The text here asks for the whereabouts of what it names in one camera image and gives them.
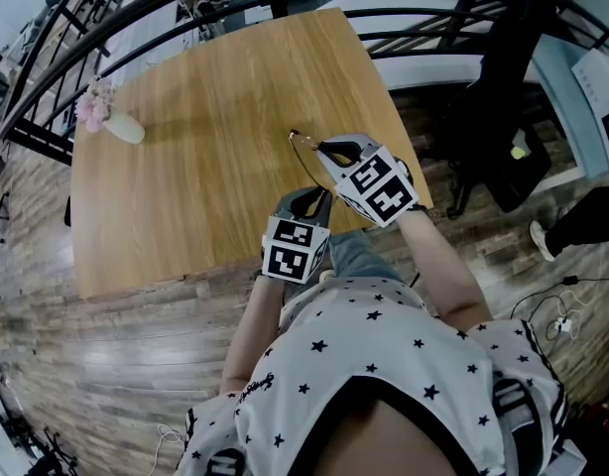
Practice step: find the light blue desk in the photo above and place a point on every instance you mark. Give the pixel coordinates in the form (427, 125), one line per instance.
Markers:
(567, 107)

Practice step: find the white vase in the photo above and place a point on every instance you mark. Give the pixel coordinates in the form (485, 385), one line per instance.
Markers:
(126, 128)

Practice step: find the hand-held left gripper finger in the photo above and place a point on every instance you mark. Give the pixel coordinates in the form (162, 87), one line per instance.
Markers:
(325, 213)
(287, 203)

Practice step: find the wooden table with white legs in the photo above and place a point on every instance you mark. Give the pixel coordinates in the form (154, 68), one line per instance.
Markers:
(210, 142)

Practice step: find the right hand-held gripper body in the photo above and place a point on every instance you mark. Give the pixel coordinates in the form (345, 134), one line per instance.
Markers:
(379, 186)

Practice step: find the person's right forearm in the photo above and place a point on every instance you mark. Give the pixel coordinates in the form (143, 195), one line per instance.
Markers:
(443, 275)

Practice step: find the small yellow object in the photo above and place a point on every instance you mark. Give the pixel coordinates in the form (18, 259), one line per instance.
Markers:
(519, 153)

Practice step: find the white star-print shirt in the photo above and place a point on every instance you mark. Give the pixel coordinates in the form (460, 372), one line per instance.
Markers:
(364, 345)

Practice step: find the black office chair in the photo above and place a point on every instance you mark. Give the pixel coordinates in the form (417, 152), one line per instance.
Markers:
(508, 92)

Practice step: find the grey denim trousers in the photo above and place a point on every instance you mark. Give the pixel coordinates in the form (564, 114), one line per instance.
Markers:
(359, 256)

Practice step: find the white printed box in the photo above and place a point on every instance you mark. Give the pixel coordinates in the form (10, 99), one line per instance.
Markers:
(599, 82)

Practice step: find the white charger block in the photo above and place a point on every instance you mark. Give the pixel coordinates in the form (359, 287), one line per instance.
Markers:
(563, 325)

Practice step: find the dark-framed eyeglasses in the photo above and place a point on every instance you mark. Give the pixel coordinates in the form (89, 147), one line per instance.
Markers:
(304, 139)

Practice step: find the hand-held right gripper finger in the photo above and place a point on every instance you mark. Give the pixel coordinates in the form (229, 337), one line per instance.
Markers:
(331, 169)
(366, 143)

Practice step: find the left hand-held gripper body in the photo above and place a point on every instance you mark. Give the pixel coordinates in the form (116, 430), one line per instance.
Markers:
(287, 261)

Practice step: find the person's white shoe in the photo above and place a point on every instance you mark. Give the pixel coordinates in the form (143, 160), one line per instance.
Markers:
(326, 275)

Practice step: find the red object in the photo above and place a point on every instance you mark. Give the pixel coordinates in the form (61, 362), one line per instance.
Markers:
(602, 414)

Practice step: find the person's left forearm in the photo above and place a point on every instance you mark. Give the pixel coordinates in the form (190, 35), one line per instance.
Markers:
(250, 345)

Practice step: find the black tripod equipment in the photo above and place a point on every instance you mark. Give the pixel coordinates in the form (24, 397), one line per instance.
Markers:
(46, 456)

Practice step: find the black metal railing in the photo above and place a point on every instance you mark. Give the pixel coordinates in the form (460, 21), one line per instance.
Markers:
(61, 37)

